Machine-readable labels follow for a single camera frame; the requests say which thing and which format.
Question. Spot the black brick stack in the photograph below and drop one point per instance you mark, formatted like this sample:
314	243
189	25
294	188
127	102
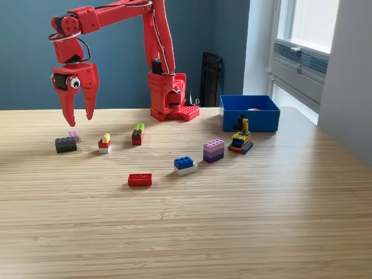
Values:
65	144

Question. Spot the wide red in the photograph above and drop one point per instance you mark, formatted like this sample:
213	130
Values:
253	109

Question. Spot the blue plastic bin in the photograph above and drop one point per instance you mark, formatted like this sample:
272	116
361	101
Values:
255	120

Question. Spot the yellow red white brick stack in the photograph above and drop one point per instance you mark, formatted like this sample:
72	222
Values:
104	143

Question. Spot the green brown red brick stack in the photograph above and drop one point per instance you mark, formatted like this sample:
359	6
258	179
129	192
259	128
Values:
137	136

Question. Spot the red brick with circles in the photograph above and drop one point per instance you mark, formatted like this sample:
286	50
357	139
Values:
139	180

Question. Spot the black table clamp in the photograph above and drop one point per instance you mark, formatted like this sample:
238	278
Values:
189	99

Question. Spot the blue on white brick stack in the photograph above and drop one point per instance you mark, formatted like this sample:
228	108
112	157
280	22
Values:
183	163

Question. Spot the black chair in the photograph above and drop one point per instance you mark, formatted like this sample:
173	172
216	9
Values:
213	75

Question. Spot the pink and purple brick stack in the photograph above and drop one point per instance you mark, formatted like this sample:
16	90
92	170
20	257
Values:
213	152

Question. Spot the yellow toy digger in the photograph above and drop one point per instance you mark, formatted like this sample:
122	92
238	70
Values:
239	142

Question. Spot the grey window vent unit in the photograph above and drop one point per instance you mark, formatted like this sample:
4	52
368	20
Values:
305	78

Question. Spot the white framed window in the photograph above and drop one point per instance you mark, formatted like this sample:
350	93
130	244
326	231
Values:
314	23

